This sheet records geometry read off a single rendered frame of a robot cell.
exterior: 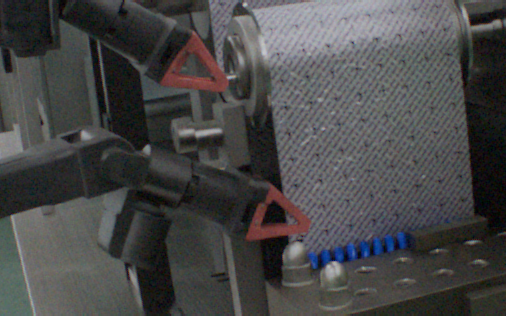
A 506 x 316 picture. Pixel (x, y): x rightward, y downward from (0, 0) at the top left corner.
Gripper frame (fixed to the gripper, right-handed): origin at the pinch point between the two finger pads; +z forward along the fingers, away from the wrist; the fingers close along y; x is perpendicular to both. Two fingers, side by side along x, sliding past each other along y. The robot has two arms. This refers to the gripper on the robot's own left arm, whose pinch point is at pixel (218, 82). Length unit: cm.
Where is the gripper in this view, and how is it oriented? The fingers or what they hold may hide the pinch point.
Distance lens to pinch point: 122.6
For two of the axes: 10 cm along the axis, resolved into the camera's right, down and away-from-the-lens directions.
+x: 5.3, -8.5, -0.6
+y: 2.7, 2.4, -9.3
